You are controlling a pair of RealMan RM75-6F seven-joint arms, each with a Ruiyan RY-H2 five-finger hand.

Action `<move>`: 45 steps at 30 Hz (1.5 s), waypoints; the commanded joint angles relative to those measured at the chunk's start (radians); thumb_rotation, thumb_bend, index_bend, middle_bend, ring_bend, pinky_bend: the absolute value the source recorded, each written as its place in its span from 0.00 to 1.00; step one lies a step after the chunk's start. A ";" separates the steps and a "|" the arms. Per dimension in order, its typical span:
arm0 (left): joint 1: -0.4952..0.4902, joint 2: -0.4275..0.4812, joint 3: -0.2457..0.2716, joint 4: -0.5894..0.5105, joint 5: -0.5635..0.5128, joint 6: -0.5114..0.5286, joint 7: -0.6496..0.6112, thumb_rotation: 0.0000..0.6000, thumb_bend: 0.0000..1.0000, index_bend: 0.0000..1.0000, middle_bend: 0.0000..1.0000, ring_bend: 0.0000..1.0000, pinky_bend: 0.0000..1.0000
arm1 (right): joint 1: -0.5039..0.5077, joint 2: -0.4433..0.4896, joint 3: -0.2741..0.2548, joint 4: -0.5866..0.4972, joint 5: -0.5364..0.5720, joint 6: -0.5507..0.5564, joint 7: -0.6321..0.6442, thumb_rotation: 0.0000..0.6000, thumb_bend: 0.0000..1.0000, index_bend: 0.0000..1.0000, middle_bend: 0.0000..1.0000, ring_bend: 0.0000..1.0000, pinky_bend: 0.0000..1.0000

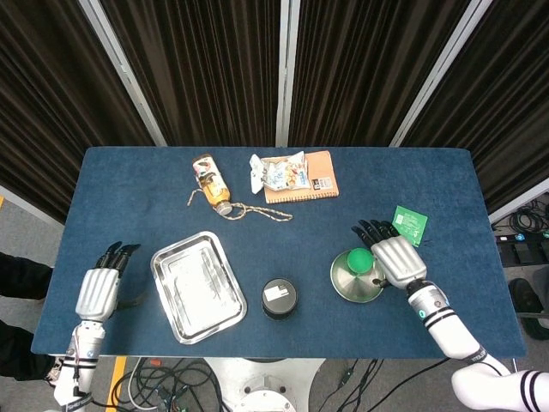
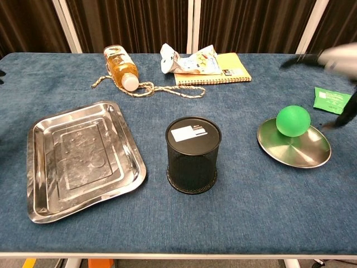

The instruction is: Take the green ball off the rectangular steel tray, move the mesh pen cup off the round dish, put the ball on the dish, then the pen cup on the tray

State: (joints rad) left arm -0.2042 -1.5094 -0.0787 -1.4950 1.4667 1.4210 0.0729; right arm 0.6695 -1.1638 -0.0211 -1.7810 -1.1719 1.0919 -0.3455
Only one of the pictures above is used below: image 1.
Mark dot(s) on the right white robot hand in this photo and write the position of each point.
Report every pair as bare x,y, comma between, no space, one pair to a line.
399,259

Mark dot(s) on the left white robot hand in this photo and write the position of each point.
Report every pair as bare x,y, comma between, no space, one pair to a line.
96,292

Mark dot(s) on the green ball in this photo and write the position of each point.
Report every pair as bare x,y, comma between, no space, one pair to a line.
359,262

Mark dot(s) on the black cylindrical can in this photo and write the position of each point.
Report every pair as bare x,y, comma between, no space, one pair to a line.
279,298

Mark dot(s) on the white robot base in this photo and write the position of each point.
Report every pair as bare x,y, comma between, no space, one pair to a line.
261,386

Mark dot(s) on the green sachet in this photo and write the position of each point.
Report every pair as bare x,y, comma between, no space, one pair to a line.
412,221

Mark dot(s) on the round steel plate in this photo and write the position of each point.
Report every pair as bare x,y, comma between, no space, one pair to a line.
354,287

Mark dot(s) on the dark clothing of person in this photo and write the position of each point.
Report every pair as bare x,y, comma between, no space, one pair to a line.
21,276

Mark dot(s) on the yellow floor tape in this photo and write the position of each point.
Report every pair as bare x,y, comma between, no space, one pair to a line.
116,382

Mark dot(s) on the small orange object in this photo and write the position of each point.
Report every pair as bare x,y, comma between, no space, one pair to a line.
155,363

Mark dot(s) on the blue table cloth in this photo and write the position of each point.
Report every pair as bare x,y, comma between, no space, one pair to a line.
300,240

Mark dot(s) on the rectangular steel tray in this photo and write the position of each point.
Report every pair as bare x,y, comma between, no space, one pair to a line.
197,292

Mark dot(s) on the tan spiral notebook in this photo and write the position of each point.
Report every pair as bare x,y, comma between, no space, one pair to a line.
300,196

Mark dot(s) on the black power strip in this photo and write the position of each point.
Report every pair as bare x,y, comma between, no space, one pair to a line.
521,237

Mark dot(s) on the black shoe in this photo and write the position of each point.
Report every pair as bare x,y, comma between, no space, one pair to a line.
525,296

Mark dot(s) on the crumpled white snack bag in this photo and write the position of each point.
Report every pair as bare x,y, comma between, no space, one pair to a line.
279,171

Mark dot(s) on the tea bottle with label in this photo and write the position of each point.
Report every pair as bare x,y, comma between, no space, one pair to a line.
213,186

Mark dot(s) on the dark brown curtain panel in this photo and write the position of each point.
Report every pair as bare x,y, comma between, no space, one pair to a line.
364,73
51,107
506,107
201,73

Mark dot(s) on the white frame rail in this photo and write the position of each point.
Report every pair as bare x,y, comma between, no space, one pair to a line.
519,201
30,206

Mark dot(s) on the white frame post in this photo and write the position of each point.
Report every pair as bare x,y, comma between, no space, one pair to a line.
442,73
286,73
124,73

